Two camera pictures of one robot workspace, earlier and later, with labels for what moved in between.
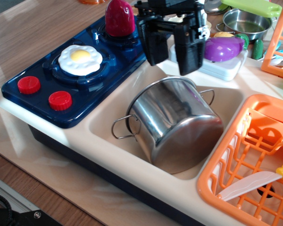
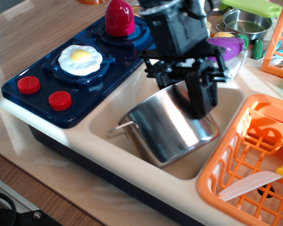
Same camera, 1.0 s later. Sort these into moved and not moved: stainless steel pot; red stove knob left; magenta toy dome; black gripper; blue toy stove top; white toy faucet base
Moved: black gripper; stainless steel pot
Not moved: red stove knob left; blue toy stove top; magenta toy dome; white toy faucet base
